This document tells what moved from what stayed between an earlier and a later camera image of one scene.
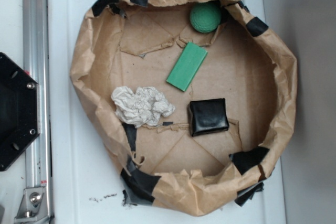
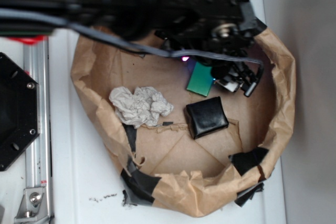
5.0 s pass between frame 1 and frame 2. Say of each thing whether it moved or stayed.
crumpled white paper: stayed
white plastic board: stayed
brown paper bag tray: stayed
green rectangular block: moved
